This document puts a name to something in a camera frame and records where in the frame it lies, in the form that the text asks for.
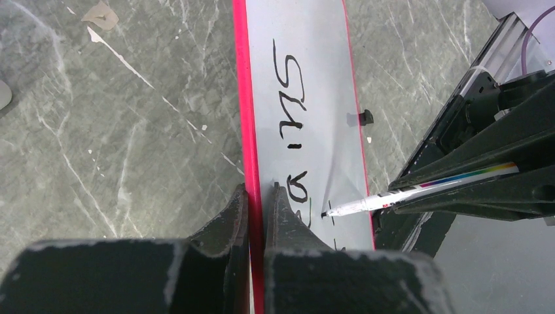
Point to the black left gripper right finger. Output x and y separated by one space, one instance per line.
304 275

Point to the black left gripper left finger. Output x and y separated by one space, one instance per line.
204 273

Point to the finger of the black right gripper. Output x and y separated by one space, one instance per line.
512 123
516 197

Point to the black whiteboard marker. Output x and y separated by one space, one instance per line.
390 198

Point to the red framed whiteboard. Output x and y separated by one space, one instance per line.
300 125

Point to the black whiteboard clip right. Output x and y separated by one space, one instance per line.
366 118

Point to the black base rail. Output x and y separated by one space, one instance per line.
510 54

